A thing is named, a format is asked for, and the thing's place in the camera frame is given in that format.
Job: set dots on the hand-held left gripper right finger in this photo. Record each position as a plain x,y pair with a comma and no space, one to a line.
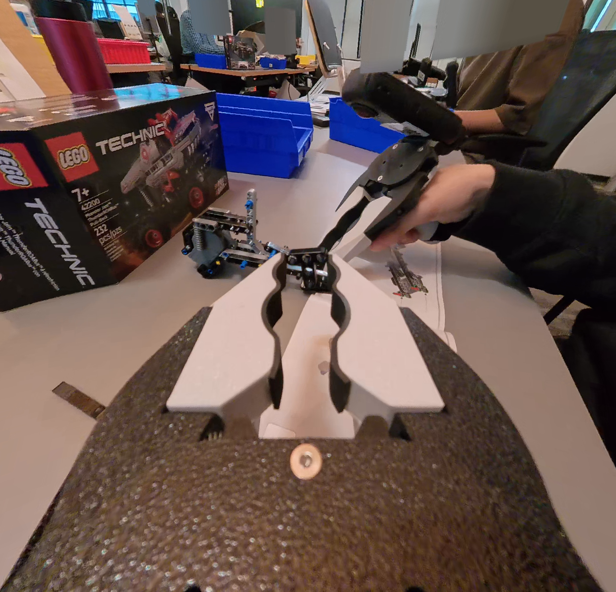
385,356

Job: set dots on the wooden table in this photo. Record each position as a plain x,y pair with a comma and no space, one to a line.
226,71

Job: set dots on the dark tape strip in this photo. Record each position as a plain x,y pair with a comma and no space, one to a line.
77,398

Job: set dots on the person's right hand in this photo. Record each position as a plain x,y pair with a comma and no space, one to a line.
452,197

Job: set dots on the white instruction booklet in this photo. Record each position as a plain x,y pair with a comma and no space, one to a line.
423,313

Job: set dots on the maroon tumbler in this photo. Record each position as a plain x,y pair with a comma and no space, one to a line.
72,58

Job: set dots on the small black toy set box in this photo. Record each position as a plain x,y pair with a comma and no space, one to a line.
239,53

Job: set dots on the grey black toy brick model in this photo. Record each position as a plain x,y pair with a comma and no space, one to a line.
216,245

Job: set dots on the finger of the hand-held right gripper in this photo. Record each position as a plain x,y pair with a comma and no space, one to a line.
358,241
350,219

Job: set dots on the dark wood-rimmed board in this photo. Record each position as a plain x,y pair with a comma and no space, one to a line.
317,19

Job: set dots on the computer monitor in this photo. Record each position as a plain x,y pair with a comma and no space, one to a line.
245,5

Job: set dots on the wooden poster board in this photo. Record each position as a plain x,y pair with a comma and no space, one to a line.
29,29

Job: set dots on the small blue plastic bin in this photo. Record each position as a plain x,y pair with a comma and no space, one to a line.
209,61
272,64

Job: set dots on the person's right forearm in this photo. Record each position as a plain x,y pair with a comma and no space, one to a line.
544,217

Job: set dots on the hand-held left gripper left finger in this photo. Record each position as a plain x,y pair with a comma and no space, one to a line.
226,351

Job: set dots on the black office chair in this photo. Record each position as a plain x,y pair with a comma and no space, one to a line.
587,82

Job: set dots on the grey desk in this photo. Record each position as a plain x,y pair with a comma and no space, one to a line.
96,342

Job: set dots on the red plastic bin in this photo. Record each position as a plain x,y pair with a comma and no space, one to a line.
125,52

